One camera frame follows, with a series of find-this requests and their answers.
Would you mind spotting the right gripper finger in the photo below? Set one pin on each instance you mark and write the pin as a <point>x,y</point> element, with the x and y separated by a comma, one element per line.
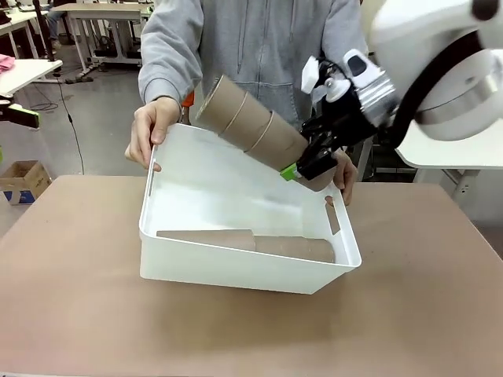
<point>318,161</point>
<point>316,129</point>

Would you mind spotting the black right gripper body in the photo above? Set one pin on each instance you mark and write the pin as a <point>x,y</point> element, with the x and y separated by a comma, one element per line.
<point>349,118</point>

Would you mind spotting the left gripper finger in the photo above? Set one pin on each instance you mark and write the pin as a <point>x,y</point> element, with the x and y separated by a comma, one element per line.
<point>23,117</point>
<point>1,153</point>

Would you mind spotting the white plastic basket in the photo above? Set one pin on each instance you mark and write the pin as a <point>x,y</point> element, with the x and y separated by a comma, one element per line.
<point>220,188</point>

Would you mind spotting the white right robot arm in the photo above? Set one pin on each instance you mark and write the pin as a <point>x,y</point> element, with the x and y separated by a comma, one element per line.
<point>452,98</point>

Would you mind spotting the person's left hand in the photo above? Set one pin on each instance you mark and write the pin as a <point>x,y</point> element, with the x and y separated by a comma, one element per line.
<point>347,176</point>

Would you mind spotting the person's right hand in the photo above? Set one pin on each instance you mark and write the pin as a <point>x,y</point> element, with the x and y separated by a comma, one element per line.
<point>145,125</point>

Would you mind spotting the brown cardboard box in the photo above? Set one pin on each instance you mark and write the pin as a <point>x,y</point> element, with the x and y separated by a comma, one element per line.
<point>27,176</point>

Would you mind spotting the white desk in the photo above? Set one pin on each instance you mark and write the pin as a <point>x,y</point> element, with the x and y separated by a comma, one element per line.
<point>27,72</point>
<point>102,12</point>
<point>440,157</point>
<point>15,21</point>

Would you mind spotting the pink cloth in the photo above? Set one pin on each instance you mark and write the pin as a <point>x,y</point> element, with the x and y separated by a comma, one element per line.
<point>4,63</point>

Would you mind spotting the black floor weights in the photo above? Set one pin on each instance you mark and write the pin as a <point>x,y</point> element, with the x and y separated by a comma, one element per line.
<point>78,79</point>

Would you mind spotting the person's left arm gray sleeve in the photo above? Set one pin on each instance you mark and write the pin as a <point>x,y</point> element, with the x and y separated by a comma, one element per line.
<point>346,31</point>

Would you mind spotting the person's arm gray sleeve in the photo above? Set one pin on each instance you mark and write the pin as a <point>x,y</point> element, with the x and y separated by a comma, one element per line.
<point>346,31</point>
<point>165,74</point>

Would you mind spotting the black stand pole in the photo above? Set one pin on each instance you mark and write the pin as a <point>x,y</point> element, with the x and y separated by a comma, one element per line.
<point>40,23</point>

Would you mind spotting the person body gray hoodie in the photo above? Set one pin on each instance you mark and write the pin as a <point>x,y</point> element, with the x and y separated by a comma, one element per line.
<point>267,47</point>

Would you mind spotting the seated background person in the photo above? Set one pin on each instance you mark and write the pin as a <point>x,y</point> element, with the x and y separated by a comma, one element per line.
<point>59,23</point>

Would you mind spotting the mannequin with orange garment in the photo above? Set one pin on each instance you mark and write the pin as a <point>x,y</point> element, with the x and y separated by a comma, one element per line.
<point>188,100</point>

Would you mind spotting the person's right arm gray sleeve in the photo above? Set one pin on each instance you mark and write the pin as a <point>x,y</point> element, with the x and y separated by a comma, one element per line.
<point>165,74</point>

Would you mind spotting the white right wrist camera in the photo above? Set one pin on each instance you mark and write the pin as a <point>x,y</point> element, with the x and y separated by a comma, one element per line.
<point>312,74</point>

